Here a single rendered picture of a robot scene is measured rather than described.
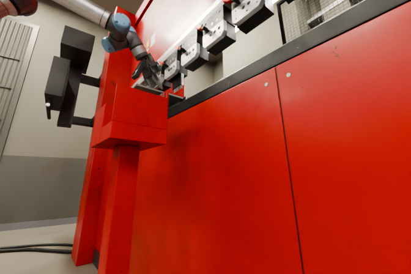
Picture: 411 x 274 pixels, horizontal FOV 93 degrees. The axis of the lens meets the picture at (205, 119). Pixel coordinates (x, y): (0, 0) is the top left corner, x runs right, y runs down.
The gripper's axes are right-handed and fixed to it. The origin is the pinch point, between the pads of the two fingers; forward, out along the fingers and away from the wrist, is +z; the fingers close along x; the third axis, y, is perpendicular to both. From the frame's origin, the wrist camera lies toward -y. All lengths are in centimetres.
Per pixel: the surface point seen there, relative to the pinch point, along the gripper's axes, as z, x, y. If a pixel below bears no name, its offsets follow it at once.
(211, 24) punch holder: -15.3, -37.7, 19.4
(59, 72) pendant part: -52, 103, -2
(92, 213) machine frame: 58, 84, -45
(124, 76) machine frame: -28, 84, 40
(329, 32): 7, -85, -20
